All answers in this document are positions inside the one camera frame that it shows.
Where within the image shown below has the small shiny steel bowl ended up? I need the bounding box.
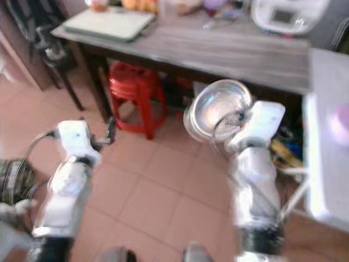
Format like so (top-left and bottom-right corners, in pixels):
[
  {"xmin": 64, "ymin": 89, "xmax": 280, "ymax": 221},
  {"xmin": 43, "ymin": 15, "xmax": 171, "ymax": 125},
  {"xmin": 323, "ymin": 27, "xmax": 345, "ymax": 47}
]
[{"xmin": 182, "ymin": 79, "xmax": 254, "ymax": 144}]

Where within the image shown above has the red plastic stool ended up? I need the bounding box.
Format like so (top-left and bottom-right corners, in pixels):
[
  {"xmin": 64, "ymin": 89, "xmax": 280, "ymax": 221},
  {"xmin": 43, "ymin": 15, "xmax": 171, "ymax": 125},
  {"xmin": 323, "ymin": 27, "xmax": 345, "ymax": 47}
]
[{"xmin": 107, "ymin": 61, "xmax": 168, "ymax": 140}]

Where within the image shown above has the black wooden chair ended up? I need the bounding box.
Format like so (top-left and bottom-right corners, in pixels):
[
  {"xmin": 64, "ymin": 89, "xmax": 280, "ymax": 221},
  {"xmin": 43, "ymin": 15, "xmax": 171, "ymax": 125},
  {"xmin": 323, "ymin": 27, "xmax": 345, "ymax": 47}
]
[{"xmin": 33, "ymin": 27, "xmax": 85, "ymax": 112}]

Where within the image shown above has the grey wooden dining table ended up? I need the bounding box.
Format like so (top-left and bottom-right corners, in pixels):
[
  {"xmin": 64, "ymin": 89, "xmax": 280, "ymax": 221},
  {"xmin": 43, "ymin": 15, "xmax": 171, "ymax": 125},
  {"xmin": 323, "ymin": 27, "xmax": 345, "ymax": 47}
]
[{"xmin": 51, "ymin": 10, "xmax": 315, "ymax": 124}]

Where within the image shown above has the white tall appliance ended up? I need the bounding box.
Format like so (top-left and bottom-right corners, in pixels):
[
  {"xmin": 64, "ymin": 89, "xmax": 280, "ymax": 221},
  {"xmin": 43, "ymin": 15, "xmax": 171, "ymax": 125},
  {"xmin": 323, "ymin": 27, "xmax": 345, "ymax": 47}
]
[{"xmin": 302, "ymin": 47, "xmax": 349, "ymax": 231}]

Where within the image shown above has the black printed cardboard box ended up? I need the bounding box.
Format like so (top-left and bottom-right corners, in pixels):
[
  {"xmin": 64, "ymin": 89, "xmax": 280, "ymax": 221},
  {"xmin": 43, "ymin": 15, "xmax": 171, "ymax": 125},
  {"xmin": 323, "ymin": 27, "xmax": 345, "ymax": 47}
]
[{"xmin": 0, "ymin": 158, "xmax": 34, "ymax": 206}]

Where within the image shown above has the pale green table mat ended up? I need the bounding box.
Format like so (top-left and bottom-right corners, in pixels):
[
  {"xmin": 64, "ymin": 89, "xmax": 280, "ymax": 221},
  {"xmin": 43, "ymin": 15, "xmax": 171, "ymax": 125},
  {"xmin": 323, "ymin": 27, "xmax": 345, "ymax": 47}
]
[{"xmin": 62, "ymin": 8, "xmax": 157, "ymax": 44}]

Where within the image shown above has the black grey handheld device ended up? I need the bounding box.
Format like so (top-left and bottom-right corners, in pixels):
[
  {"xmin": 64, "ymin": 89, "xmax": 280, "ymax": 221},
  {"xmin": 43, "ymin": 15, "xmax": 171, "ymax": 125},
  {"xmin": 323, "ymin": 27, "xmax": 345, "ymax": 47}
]
[{"xmin": 35, "ymin": 24, "xmax": 66, "ymax": 62}]

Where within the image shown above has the brown wooden cabinet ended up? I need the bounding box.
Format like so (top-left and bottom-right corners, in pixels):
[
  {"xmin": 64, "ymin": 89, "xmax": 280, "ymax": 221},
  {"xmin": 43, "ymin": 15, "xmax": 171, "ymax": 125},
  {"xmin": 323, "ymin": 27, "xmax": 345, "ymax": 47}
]
[{"xmin": 0, "ymin": 35, "xmax": 45, "ymax": 92}]

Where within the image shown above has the grey left robot knee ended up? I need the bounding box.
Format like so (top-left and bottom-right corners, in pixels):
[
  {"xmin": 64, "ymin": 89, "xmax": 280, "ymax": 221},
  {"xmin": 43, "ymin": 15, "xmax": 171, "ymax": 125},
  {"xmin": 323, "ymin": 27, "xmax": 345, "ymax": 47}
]
[{"xmin": 95, "ymin": 246, "xmax": 135, "ymax": 262}]

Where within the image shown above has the grey robot knee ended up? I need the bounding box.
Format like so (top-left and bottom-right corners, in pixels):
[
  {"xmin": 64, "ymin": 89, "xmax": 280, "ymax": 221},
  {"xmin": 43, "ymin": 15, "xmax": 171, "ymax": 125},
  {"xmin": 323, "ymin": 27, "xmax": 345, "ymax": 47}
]
[
  {"xmin": 95, "ymin": 246, "xmax": 135, "ymax": 262},
  {"xmin": 182, "ymin": 242, "xmax": 214, "ymax": 262}
]

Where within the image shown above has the white rice cooker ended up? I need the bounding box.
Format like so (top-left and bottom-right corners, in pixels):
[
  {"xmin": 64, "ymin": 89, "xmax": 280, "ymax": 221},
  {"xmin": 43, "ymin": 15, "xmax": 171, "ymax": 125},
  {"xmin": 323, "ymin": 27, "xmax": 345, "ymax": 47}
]
[{"xmin": 250, "ymin": 0, "xmax": 331, "ymax": 37}]

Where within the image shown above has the small orange cup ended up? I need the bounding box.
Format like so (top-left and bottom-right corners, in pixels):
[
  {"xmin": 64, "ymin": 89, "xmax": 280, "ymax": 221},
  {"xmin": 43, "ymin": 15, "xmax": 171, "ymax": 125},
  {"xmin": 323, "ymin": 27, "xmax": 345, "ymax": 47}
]
[{"xmin": 87, "ymin": 0, "xmax": 109, "ymax": 13}]

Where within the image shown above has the pile of oranges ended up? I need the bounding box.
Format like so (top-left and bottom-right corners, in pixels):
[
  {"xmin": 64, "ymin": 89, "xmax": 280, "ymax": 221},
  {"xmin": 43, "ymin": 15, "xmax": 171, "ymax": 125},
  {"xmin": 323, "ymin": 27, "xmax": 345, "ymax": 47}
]
[{"xmin": 122, "ymin": 0, "xmax": 157, "ymax": 13}]

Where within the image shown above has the grey right robot knee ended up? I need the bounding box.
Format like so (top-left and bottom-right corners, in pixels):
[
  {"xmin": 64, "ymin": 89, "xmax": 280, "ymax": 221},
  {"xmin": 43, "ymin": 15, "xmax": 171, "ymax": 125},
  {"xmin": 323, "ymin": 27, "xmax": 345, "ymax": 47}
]
[{"xmin": 182, "ymin": 242, "xmax": 214, "ymax": 262}]

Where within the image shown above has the black backpack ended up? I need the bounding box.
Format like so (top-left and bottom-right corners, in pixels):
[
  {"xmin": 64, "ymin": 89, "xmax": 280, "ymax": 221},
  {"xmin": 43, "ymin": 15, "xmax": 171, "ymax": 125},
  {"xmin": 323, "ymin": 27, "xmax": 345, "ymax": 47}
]
[{"xmin": 3, "ymin": 0, "xmax": 58, "ymax": 50}]

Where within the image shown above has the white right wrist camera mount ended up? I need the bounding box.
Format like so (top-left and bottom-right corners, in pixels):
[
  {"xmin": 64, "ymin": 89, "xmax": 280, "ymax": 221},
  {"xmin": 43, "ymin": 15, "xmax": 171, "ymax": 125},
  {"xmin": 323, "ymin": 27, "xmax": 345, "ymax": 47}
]
[{"xmin": 226, "ymin": 100, "xmax": 287, "ymax": 154}]

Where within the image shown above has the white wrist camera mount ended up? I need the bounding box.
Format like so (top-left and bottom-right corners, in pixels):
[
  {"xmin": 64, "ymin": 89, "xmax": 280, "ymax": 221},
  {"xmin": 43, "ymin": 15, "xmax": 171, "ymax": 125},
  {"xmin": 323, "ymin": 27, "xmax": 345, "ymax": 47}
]
[
  {"xmin": 55, "ymin": 120, "xmax": 102, "ymax": 168},
  {"xmin": 226, "ymin": 100, "xmax": 287, "ymax": 154}
]

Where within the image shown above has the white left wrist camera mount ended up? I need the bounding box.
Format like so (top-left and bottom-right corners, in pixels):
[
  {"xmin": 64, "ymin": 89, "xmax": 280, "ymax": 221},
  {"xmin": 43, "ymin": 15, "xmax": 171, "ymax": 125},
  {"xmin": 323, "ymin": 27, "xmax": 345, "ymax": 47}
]
[{"xmin": 55, "ymin": 120, "xmax": 102, "ymax": 168}]

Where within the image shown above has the long black left arm cable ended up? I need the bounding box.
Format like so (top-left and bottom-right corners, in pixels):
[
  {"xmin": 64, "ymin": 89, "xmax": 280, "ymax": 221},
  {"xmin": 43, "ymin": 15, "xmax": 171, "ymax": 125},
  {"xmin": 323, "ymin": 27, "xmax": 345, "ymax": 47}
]
[{"xmin": 20, "ymin": 130, "xmax": 61, "ymax": 181}]

